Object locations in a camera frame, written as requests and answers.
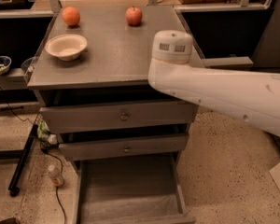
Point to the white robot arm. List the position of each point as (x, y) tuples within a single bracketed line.
[(253, 97)]

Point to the grey drawer cabinet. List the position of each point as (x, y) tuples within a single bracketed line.
[(112, 69)]

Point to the grey top drawer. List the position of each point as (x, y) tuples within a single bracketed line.
[(98, 117)]

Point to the grey middle drawer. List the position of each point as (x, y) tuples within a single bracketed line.
[(134, 146)]

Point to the grey open bottom drawer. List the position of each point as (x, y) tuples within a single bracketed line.
[(130, 190)]

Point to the red apple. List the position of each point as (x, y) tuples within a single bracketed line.
[(133, 16)]

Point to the white paper bowl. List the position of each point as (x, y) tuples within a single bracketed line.
[(66, 47)]

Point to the grey side shelf block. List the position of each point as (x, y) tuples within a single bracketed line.
[(228, 63)]

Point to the green white bottle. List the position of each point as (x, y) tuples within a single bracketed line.
[(44, 134)]

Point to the clear plastic bottle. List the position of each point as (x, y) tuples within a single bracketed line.
[(55, 176)]

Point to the clear plastic cup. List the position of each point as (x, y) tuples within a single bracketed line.
[(28, 65)]

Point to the blue patterned bowl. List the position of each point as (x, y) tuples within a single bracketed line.
[(5, 63)]

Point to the black wheeled stand leg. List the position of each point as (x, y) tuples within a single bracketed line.
[(13, 188)]

